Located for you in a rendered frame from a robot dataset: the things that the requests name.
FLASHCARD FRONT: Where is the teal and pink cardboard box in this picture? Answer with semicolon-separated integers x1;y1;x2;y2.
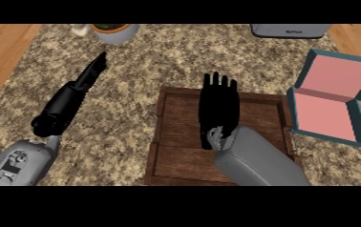
285;48;361;148

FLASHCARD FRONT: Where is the white plant pot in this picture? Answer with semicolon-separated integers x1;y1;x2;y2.
89;23;140;46

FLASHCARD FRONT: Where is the grey appliance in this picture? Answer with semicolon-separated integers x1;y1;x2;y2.
248;23;333;40

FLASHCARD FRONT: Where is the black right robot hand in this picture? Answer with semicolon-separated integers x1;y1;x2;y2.
197;71;240;151

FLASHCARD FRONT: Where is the brown wooden tray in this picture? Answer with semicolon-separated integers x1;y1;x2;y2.
143;85;305;187

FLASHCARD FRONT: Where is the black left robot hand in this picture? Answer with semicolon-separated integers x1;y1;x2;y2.
29;51;108;138

